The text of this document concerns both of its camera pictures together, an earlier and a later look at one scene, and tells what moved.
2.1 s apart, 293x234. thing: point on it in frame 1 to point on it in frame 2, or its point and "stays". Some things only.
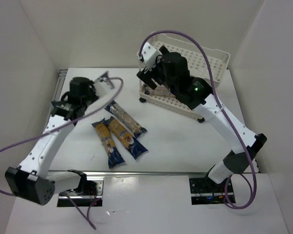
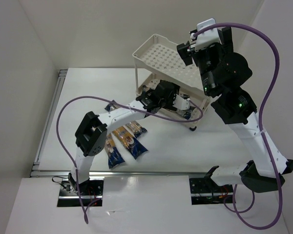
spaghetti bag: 66,106 to 185,113
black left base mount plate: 92,196 stays
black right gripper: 148,76 to 200,52
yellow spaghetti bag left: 113,156 stays
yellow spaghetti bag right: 127,137 stays
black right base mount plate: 205,191 stays
